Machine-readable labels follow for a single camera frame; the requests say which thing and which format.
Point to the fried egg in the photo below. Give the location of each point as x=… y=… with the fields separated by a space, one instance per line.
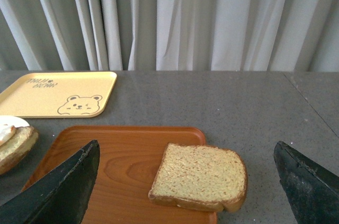
x=7 y=132

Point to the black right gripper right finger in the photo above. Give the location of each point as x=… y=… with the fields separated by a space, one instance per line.
x=311 y=189

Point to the bread slice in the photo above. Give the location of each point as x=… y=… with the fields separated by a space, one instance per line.
x=203 y=178
x=17 y=147

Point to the grey white curtain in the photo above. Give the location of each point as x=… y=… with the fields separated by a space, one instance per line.
x=237 y=35

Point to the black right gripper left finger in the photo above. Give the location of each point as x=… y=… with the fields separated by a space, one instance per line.
x=62 y=195

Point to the yellow bear tray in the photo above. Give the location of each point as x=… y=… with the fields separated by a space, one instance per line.
x=58 y=95

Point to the brown wooden tray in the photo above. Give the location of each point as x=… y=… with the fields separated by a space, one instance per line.
x=130 y=158

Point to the white round plate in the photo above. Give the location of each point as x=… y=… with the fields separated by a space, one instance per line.
x=8 y=120

